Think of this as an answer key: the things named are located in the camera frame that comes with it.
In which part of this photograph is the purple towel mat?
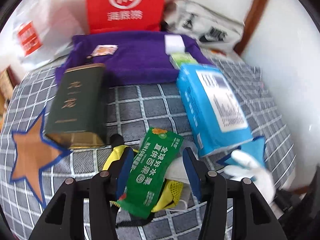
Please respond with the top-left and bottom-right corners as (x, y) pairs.
(55, 31), (213, 87)

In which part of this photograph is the yellow black pouch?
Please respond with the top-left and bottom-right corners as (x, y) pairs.
(103, 145), (183, 213)

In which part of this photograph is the brown star mat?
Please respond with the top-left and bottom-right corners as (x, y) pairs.
(10, 109), (71, 208)

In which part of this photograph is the white glove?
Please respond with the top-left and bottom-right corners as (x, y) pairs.
(223, 150), (276, 204)

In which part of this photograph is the brown wooden door frame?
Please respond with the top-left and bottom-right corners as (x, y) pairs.
(234, 0), (268, 56)

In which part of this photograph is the red paper shopping bag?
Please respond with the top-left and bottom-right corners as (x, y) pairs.
(86, 0), (165, 34)

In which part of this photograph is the dark green tea box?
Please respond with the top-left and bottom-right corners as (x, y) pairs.
(45, 63), (106, 148)

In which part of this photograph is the grey checked bed sheet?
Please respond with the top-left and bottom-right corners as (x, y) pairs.
(1, 58), (296, 239)

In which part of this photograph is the white sponge block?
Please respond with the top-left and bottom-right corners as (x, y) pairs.
(164, 34), (185, 55)

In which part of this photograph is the blue tissue pack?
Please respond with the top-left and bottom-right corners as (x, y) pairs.
(176, 64), (253, 157)

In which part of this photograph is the blue star mat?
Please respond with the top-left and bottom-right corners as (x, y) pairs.
(217, 136), (266, 167)

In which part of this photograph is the grey Nike waist bag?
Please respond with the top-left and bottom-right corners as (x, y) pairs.
(163, 0), (245, 53)

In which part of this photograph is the white Miniso plastic bag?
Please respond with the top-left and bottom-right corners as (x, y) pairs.
(13, 0), (84, 68)

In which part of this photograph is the light green packet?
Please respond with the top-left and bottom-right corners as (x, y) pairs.
(169, 53), (197, 70)

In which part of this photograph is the green snack packet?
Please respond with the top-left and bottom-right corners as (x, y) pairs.
(118, 127), (184, 219)

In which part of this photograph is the wooden bedside furniture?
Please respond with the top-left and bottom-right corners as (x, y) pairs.
(0, 66), (20, 128)

